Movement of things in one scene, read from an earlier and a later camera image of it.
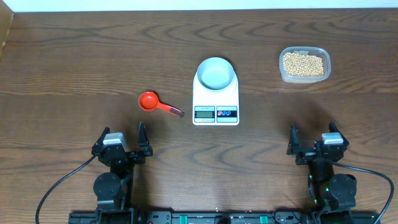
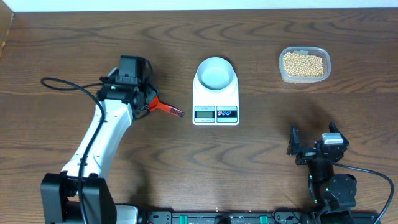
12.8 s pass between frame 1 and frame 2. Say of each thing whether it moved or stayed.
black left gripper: moved
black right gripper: stayed
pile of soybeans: stayed
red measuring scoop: stayed
